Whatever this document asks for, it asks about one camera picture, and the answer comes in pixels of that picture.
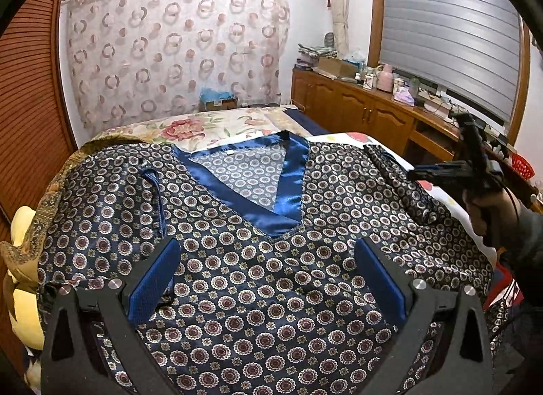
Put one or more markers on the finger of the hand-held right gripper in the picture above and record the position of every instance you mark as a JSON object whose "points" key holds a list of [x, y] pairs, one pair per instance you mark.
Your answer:
{"points": [[437, 174]]}

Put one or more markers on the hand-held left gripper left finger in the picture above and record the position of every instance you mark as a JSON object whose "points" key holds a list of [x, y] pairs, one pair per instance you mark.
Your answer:
{"points": [[156, 282]]}

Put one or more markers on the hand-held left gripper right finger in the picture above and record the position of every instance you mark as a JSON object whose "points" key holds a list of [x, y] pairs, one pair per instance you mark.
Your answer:
{"points": [[382, 289]]}

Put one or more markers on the navy patterned satin shirt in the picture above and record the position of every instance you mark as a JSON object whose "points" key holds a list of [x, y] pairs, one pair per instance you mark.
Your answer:
{"points": [[254, 250]]}

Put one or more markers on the person's right hand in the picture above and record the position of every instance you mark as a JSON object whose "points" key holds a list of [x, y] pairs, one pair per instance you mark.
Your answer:
{"points": [[488, 216]]}

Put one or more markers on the white red-flower bed sheet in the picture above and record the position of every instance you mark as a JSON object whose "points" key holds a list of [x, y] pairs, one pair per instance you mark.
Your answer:
{"points": [[462, 204]]}

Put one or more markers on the red plastic basket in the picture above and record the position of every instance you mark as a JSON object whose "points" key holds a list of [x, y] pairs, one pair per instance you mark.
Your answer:
{"points": [[522, 165]]}

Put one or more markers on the wooden sideboard cabinet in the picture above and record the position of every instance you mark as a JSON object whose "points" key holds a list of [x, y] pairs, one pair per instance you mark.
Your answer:
{"points": [[382, 117]]}

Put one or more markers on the pink tissue pack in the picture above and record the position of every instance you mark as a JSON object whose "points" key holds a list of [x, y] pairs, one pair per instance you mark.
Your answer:
{"points": [[403, 95]]}

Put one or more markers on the green bottle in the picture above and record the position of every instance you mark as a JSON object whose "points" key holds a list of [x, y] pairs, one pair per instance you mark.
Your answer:
{"points": [[413, 86]]}

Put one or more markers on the pink thermos jug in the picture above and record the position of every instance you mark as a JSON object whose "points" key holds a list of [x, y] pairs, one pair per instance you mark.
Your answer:
{"points": [[386, 78]]}

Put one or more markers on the grey window blind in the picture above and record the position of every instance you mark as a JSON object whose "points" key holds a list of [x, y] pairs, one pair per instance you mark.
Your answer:
{"points": [[449, 25]]}

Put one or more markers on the gold patterned cloth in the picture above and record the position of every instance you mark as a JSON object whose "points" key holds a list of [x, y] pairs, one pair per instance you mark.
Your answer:
{"points": [[38, 225]]}

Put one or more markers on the yellow plush toy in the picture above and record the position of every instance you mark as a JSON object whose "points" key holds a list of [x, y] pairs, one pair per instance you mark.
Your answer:
{"points": [[23, 306]]}

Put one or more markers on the navy blanket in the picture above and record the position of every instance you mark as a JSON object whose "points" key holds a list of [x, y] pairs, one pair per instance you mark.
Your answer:
{"points": [[307, 121]]}

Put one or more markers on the open cardboard box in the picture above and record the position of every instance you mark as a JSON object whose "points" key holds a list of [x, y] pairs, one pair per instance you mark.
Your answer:
{"points": [[337, 67]]}

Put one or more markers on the beige floral bedspread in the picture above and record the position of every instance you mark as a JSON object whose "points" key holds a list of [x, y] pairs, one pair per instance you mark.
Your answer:
{"points": [[203, 127]]}

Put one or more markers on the stack of folded cloths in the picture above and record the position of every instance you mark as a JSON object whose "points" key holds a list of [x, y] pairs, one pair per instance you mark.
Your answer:
{"points": [[316, 52]]}

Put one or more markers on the cardboard box with blue bag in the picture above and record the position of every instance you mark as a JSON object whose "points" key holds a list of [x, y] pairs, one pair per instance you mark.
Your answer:
{"points": [[217, 100]]}

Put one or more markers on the beige window curtain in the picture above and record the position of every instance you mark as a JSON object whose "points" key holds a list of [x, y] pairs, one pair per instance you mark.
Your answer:
{"points": [[339, 4]]}

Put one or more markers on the wooden louvered wardrobe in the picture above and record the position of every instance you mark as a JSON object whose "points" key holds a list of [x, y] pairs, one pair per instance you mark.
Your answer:
{"points": [[29, 115]]}

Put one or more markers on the circle-print sheer curtain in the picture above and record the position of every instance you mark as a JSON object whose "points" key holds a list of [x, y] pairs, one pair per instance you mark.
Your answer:
{"points": [[174, 47]]}

